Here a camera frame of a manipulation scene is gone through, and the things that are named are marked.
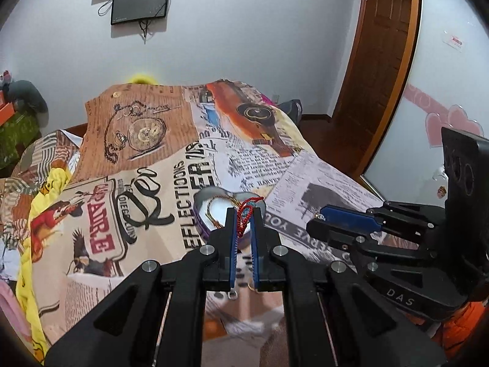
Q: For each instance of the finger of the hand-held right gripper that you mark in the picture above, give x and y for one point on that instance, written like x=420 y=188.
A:
x=332 y=235
x=349 y=218

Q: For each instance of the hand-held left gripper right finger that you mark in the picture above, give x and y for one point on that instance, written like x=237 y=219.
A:
x=255 y=254

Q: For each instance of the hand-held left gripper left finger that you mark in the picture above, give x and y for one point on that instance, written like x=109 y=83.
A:
x=231 y=246

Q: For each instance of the heart-shaped tin box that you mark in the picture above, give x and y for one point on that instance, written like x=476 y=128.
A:
x=214 y=206

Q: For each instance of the person's right forearm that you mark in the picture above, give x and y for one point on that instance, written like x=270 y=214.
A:
x=464 y=330

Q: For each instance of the pink heart stickers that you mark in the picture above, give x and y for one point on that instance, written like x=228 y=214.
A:
x=454 y=126

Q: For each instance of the white wardrobe sliding door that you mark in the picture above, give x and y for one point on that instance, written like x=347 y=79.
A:
x=439 y=95

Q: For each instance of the printed newspaper-pattern blanket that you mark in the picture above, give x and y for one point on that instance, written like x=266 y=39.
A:
x=160 y=153

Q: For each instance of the dark bag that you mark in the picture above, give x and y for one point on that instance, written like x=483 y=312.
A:
x=291 y=109

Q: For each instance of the brown wooden door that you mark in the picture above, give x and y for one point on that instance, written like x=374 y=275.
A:
x=378 y=46

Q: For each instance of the yellow cushion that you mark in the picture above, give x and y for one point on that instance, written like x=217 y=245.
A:
x=142 y=78

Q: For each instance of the yellow cartoon blanket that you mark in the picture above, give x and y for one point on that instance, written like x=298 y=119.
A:
x=38 y=237

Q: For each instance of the pink cloth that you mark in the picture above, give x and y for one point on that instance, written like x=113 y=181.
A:
x=13 y=313

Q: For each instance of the green patterned cloth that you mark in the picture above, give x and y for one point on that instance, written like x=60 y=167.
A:
x=17 y=139

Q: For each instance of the grey bag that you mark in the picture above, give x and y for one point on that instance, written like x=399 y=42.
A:
x=26 y=97

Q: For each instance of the orange box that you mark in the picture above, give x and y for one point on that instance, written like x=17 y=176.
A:
x=5 y=112

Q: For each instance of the white red wall notice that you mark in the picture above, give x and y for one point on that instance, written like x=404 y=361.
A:
x=454 y=40

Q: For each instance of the small black wall screen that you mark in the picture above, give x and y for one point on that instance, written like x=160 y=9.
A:
x=140 y=3

